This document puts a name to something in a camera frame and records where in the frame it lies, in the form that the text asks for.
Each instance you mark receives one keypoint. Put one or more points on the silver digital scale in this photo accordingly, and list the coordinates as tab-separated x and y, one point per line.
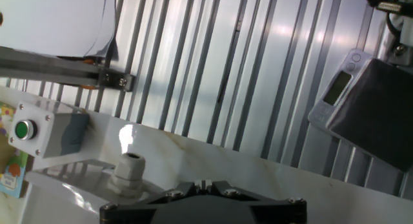
374	114

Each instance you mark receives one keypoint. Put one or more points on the white paper sheet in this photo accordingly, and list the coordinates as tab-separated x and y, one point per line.
48	20

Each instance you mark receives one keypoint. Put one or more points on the white drawer with knob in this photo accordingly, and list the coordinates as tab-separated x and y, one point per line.
64	191

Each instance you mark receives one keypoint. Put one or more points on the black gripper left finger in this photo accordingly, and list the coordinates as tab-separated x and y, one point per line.
129	212

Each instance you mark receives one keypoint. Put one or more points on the white plastic plate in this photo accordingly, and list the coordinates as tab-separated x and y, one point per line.
42	130

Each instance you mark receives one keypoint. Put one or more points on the colourful picture book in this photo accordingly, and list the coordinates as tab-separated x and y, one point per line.
13	182

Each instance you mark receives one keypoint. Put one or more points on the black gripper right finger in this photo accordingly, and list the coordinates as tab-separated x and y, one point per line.
280	212

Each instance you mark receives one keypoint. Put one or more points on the marble pattern board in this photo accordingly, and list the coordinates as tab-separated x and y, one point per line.
258	185

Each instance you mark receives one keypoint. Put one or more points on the aluminium frame beam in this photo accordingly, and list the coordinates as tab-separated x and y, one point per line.
48	69

